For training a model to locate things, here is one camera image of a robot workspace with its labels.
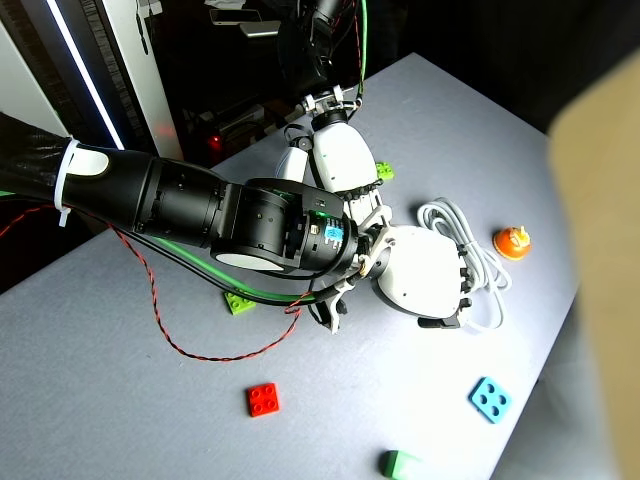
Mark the silver flat device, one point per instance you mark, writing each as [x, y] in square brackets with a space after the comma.
[257, 30]

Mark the white frame with light strip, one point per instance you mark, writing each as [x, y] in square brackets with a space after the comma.
[150, 75]

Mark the blue square four-hole block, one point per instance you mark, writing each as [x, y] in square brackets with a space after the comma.
[489, 401]

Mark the dark phone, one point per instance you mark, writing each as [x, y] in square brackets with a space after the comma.
[235, 16]

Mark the red toy brick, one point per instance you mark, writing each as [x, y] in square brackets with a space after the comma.
[262, 400]

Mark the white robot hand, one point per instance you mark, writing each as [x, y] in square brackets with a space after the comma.
[420, 275]
[342, 160]

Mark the lime green toy brick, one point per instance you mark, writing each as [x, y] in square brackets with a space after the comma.
[235, 303]
[385, 171]

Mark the green rounded toy block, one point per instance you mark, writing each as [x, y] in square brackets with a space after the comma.
[395, 467]

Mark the orange toy fruit half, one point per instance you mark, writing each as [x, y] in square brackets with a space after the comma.
[510, 250]

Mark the tan cardboard box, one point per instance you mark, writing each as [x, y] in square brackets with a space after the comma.
[610, 250]

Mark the grey table cloth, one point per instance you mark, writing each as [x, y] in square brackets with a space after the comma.
[100, 400]

